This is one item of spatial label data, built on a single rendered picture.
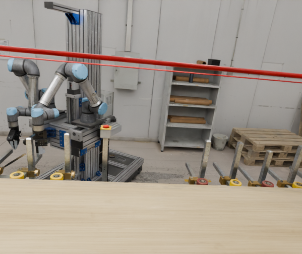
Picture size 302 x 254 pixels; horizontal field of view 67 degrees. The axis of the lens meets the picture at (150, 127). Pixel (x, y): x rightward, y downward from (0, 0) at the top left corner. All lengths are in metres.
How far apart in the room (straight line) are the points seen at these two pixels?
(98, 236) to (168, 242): 0.33
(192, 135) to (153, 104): 1.04
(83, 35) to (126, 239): 1.82
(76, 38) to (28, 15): 2.08
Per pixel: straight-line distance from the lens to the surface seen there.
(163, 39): 4.24
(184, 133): 4.64
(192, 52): 4.35
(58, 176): 1.67
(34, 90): 2.22
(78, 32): 2.42
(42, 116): 1.76
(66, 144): 1.69
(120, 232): 1.25
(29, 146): 1.77
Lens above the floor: 1.77
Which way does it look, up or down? 19 degrees down
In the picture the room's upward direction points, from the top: 6 degrees clockwise
